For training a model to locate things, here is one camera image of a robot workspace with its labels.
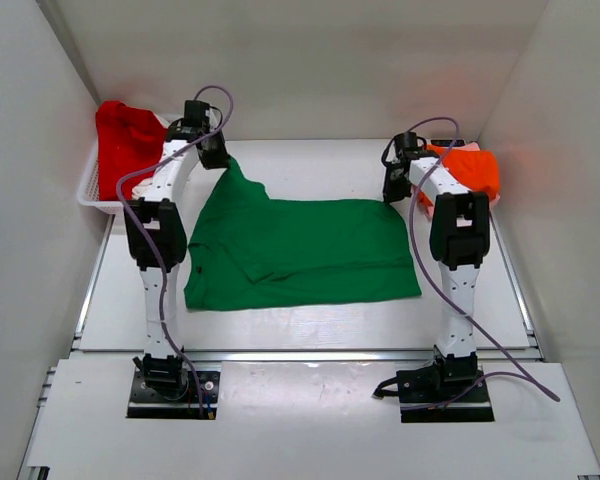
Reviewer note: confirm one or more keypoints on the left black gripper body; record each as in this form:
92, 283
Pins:
215, 156

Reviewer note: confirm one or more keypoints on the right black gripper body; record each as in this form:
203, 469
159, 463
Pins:
394, 189

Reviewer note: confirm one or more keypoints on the green t shirt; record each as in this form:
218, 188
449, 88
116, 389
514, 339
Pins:
249, 251

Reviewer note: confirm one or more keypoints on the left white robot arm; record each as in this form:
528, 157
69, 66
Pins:
158, 243

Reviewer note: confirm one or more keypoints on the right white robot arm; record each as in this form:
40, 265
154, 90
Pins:
459, 239

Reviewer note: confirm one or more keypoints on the pink folded t shirt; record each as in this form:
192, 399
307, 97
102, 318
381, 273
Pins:
476, 169

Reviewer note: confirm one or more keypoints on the small black device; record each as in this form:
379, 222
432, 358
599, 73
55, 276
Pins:
443, 143

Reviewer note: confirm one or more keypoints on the white t shirt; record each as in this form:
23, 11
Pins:
140, 189

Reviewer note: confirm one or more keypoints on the orange folded t shirt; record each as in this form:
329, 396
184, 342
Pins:
440, 181

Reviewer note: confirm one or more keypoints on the red t shirt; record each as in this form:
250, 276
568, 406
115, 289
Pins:
129, 139

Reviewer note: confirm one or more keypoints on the white plastic basket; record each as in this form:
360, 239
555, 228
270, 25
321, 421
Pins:
88, 192

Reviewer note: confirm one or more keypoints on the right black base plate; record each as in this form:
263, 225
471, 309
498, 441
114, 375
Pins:
445, 405

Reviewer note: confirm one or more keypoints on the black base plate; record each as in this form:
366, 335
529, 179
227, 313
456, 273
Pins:
445, 405
146, 403

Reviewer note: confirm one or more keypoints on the aluminium rail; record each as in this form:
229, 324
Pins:
314, 356

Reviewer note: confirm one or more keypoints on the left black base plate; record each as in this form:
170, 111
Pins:
146, 403

